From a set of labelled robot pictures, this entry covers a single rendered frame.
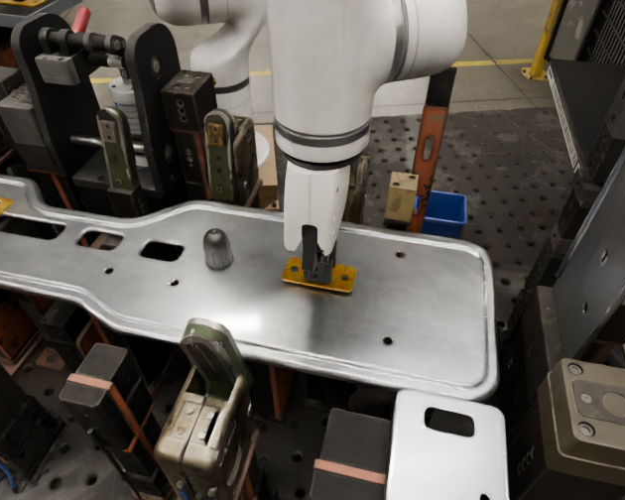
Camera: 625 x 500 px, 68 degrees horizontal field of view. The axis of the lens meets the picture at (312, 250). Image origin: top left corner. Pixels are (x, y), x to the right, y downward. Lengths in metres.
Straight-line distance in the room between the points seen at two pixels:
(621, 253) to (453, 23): 0.24
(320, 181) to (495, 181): 0.92
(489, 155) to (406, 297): 0.88
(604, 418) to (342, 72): 0.33
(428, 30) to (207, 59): 0.67
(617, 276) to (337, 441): 0.28
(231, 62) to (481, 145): 0.75
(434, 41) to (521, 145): 1.09
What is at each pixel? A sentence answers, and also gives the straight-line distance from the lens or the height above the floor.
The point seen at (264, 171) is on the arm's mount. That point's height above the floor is 0.78.
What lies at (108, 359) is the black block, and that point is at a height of 0.99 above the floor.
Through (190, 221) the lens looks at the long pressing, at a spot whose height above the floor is 1.00.
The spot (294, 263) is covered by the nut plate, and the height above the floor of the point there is 1.01.
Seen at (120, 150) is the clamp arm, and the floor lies 1.05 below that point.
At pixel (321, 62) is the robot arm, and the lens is 0.35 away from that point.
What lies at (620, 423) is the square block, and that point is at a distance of 0.46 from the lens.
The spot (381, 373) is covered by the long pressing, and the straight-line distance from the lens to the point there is 0.49.
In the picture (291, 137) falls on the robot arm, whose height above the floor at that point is 1.21.
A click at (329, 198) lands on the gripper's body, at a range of 0.41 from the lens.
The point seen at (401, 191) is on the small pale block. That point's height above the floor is 1.06.
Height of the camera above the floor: 1.41
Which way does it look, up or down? 45 degrees down
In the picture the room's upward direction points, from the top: straight up
